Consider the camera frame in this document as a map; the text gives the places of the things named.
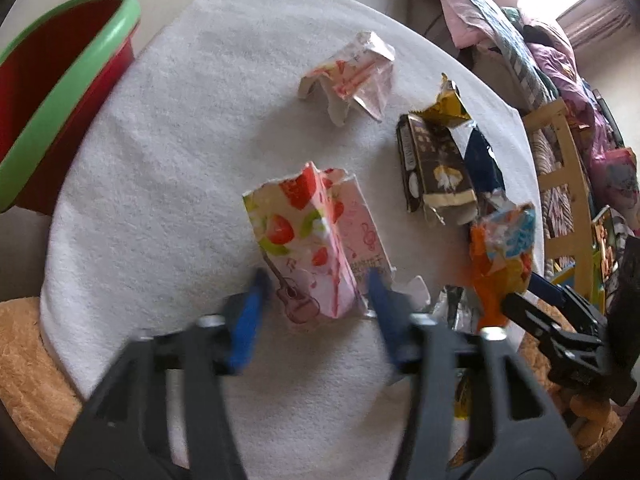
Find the wooden chair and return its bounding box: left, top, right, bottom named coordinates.
left=522, top=97, right=608, bottom=311

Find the orange and teal wrapper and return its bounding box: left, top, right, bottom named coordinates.
left=467, top=202, right=538, bottom=331

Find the silver foil wrapper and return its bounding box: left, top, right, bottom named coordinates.
left=425, top=285, right=483, bottom=333

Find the red bin with green rim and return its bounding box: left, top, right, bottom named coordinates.
left=0, top=0, right=142, bottom=216

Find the bed with checkered quilt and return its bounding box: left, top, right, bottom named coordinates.
left=422, top=0, right=566, bottom=116

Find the purple duvet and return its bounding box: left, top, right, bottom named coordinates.
left=520, top=20, right=596, bottom=111

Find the pale carton with pink print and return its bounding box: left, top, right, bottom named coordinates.
left=298, top=30, right=397, bottom=126

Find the pink printed pillow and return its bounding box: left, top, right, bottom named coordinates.
left=587, top=147, right=640, bottom=211

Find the yellow snack wrapper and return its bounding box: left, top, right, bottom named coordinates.
left=419, top=72, right=507, bottom=206

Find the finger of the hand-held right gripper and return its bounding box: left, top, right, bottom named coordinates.
left=497, top=291, right=606, bottom=361
left=527, top=271, right=608, bottom=331

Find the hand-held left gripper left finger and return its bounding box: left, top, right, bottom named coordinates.
left=55, top=267, right=273, bottom=480

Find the pale pink curtain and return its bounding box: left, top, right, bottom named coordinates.
left=560, top=0, right=640, bottom=51

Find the dark brown carton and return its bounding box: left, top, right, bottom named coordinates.
left=396, top=112, right=478, bottom=223

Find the white towel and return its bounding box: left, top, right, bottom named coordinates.
left=40, top=0, right=543, bottom=471

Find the tan fluffy cushion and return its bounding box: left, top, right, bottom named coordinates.
left=0, top=296, right=626, bottom=468

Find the strawberry print carton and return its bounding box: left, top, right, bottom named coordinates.
left=242, top=161, right=396, bottom=328

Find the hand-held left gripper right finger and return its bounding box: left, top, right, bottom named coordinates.
left=366, top=266, right=586, bottom=480

